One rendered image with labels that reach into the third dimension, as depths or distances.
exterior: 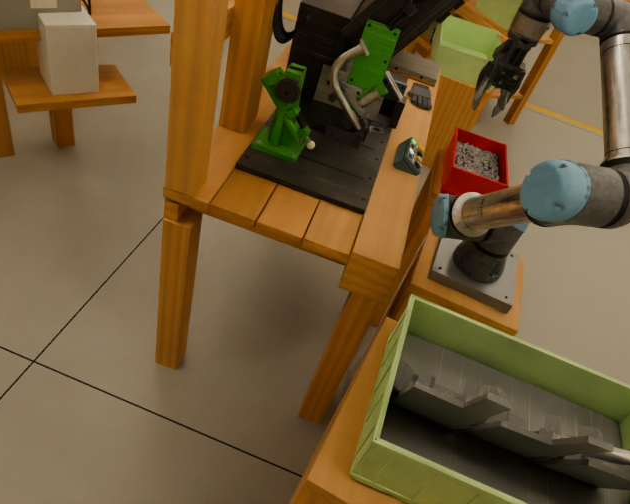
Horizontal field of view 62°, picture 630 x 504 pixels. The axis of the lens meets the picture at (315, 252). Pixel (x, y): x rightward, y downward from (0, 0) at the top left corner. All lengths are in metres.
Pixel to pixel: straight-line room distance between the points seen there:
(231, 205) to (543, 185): 0.83
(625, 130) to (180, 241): 1.18
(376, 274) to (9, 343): 1.44
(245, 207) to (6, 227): 1.48
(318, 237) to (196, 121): 0.45
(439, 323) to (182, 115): 0.82
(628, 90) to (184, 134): 1.00
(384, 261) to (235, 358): 0.98
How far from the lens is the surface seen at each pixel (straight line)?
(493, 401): 0.96
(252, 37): 1.66
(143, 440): 2.04
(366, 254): 1.44
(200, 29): 1.27
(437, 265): 1.54
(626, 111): 1.22
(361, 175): 1.73
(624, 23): 1.31
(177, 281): 1.77
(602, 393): 1.48
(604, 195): 1.08
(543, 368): 1.42
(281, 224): 1.48
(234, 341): 2.27
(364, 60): 1.85
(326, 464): 1.19
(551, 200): 1.05
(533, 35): 1.35
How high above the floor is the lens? 1.84
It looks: 42 degrees down
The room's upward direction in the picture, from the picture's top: 19 degrees clockwise
